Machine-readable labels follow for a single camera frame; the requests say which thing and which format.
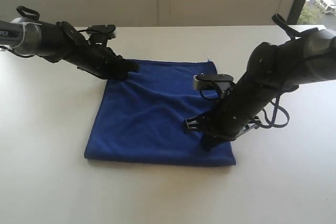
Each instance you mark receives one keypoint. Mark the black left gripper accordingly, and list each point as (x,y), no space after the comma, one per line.
(90,53)

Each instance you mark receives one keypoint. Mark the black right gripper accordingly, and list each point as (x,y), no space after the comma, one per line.
(253,91)

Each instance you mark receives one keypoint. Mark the blue towel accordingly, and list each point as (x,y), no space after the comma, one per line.
(139,120)

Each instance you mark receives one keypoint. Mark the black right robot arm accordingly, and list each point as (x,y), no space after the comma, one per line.
(309,58)

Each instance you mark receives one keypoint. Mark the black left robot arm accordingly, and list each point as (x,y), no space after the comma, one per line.
(26,37)

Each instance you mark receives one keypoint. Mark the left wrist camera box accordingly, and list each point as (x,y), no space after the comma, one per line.
(109,30)

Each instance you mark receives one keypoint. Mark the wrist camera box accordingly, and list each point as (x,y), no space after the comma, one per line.
(218,82)
(109,30)

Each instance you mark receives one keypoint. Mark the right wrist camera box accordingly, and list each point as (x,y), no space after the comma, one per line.
(218,82)

